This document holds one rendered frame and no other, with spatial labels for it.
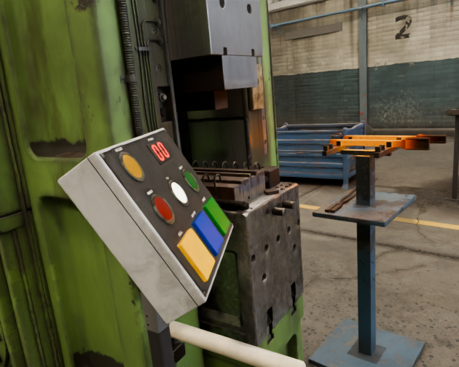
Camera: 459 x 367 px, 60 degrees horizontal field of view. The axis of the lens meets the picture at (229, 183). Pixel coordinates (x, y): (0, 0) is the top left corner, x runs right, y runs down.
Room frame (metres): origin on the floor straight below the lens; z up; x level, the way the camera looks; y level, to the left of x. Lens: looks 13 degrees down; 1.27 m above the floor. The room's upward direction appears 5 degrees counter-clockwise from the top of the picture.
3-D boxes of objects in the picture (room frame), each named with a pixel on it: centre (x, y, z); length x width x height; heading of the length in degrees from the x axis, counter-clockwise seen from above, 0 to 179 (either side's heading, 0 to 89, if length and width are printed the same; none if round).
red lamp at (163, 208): (0.63, 0.11, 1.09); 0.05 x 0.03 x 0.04; 146
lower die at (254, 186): (1.37, 0.11, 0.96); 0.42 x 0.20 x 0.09; 56
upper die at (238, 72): (1.37, 0.11, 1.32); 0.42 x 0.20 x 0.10; 56
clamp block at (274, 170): (1.44, -0.12, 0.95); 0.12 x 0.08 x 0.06; 56
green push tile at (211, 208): (0.82, 0.04, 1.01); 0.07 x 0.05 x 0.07; 171
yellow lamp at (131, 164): (0.64, 0.15, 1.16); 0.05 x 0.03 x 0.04; 146
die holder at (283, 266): (1.42, 0.08, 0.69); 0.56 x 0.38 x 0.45; 56
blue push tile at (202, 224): (0.72, 0.05, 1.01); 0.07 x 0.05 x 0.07; 171
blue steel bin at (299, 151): (5.22, -1.14, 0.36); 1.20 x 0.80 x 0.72; 54
